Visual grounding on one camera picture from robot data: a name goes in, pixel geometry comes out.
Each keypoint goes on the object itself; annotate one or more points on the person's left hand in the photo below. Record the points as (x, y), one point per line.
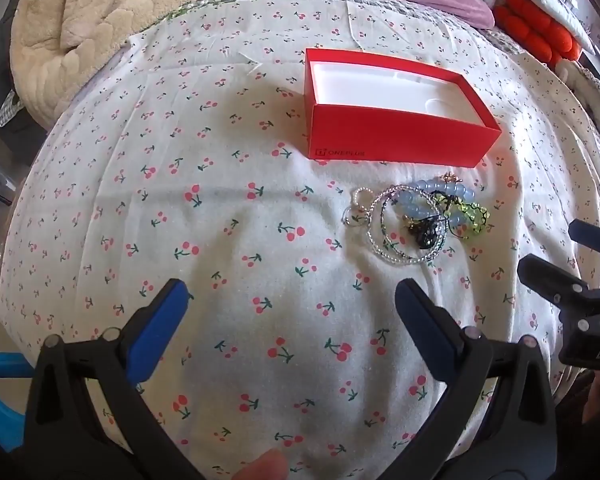
(262, 467)

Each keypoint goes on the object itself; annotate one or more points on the blue plastic stool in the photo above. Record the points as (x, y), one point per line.
(5, 425)

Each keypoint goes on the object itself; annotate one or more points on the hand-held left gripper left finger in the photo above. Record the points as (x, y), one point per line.
(160, 330)

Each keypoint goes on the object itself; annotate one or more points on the black hair claw clip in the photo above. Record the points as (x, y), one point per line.
(426, 235)

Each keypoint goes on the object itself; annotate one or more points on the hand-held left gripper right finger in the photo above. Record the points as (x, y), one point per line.
(425, 320)

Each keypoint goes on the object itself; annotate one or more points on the red cardboard box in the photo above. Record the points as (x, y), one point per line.
(380, 135)

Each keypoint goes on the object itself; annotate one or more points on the white floral pillow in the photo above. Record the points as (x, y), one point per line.
(590, 90)

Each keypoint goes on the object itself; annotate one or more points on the beige fleece blanket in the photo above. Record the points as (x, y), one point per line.
(105, 20)

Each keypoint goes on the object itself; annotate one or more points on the gold charm earring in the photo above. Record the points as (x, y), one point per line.
(450, 177)

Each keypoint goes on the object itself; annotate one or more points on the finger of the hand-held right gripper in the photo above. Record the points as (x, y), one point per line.
(592, 232)
(550, 275)

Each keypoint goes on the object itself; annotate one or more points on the orange plush cushion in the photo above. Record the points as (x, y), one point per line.
(530, 30)

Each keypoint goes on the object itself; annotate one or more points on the cherry print bedsheet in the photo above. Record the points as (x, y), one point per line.
(230, 160)

